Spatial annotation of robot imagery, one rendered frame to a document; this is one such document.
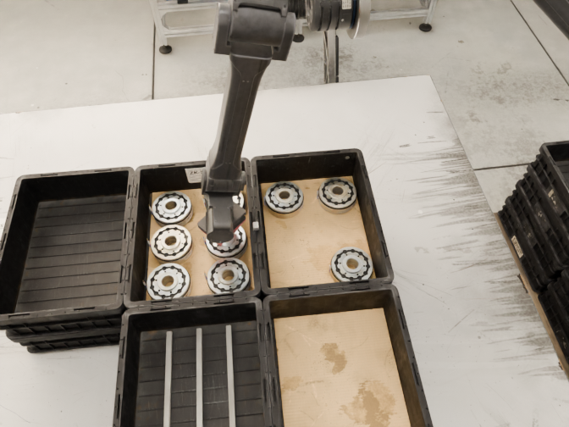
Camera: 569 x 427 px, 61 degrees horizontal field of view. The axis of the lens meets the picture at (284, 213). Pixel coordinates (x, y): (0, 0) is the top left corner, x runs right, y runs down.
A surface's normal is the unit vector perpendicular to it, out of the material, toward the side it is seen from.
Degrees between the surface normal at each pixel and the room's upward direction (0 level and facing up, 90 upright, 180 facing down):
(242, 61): 94
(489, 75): 0
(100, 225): 0
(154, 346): 0
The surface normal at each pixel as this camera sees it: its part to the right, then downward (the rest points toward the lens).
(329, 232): 0.00, -0.56
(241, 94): 0.12, 0.86
